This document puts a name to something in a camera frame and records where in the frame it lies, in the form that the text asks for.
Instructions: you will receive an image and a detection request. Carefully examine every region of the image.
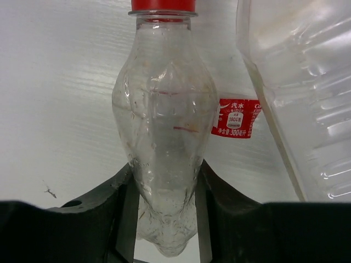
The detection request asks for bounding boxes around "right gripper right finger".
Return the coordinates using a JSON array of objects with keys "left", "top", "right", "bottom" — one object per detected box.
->
[{"left": 196, "top": 162, "right": 274, "bottom": 262}]

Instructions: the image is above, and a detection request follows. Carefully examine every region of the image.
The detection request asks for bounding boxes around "large clear plastic bottle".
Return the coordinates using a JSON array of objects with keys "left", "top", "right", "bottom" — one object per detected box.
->
[{"left": 236, "top": 0, "right": 350, "bottom": 202}]

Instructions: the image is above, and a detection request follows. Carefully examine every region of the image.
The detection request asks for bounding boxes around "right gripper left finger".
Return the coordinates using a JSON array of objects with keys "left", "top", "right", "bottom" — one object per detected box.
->
[{"left": 47, "top": 164, "right": 137, "bottom": 262}]

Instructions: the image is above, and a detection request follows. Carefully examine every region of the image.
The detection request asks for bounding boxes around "red cap soda bottle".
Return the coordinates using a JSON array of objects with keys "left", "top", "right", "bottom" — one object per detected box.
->
[{"left": 110, "top": 0, "right": 263, "bottom": 260}]

